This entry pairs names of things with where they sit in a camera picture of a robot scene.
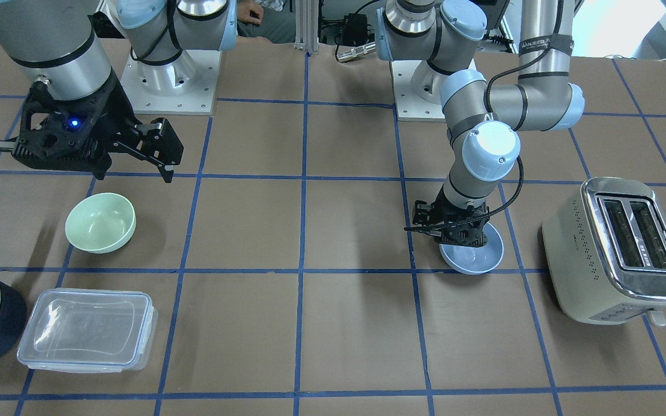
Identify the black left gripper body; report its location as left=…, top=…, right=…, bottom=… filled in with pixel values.
left=414, top=193, right=490, bottom=248

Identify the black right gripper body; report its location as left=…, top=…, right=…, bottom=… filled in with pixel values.
left=12, top=71, right=137, bottom=179

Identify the blue bowl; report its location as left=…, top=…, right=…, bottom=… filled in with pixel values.
left=439, top=223, right=504, bottom=276

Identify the green bowl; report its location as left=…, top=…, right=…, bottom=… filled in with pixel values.
left=64, top=192, right=136, bottom=254

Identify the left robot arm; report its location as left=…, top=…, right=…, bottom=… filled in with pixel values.
left=375, top=1, right=585, bottom=247

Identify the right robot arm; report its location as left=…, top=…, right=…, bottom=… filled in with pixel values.
left=0, top=1, right=237, bottom=183

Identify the person hand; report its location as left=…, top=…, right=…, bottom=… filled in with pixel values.
left=237, top=0, right=264, bottom=25

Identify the cream toaster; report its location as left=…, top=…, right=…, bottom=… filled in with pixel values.
left=541, top=177, right=666, bottom=327

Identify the clear plastic lidded container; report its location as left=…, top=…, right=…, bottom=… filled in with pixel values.
left=17, top=288, right=158, bottom=373

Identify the silver metal cylinder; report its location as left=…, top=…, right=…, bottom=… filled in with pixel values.
left=335, top=42, right=377, bottom=63

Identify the black power adapter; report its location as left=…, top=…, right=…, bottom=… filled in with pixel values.
left=340, top=13, right=368, bottom=46

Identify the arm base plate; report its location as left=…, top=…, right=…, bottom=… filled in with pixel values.
left=390, top=60, right=447, bottom=122
left=120, top=50, right=223, bottom=116

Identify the aluminium frame post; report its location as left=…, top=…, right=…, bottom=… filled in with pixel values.
left=294, top=0, right=319, bottom=56

